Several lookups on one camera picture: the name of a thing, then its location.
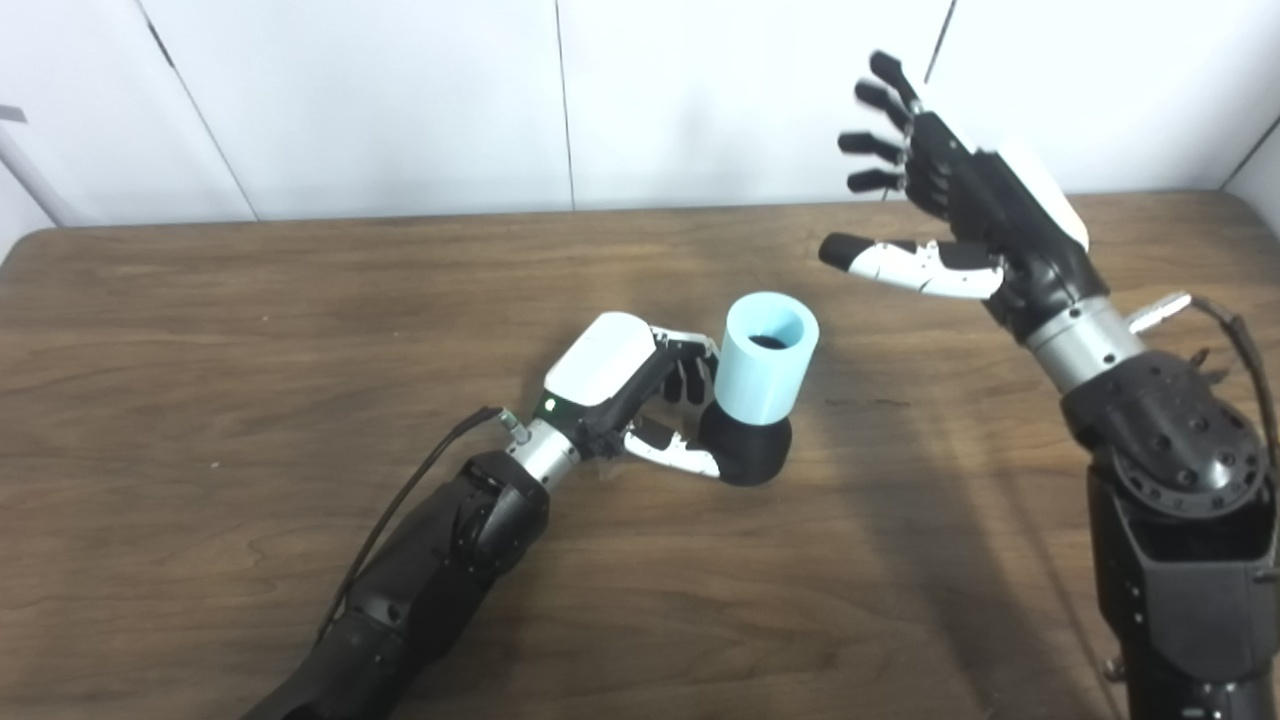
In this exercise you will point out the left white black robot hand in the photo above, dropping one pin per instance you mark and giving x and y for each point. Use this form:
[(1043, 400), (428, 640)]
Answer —
[(600, 370)]

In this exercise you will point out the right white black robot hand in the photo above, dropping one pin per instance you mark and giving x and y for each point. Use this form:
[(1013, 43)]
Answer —
[(1000, 210)]

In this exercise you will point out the black flared nozzle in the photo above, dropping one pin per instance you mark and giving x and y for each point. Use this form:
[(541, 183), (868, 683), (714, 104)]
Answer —
[(750, 450)]

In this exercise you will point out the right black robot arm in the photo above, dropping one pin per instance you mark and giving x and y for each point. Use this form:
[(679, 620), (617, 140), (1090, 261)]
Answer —
[(1180, 500)]

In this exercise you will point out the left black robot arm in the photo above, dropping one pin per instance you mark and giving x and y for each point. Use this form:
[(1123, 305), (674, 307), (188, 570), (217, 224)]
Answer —
[(430, 580)]

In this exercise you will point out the black wall panel hinge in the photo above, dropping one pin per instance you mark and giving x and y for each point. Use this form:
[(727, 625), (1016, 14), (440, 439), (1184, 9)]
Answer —
[(160, 45)]

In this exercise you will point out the small gray wall tag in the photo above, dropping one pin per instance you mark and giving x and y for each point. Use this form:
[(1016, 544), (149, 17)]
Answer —
[(10, 113)]

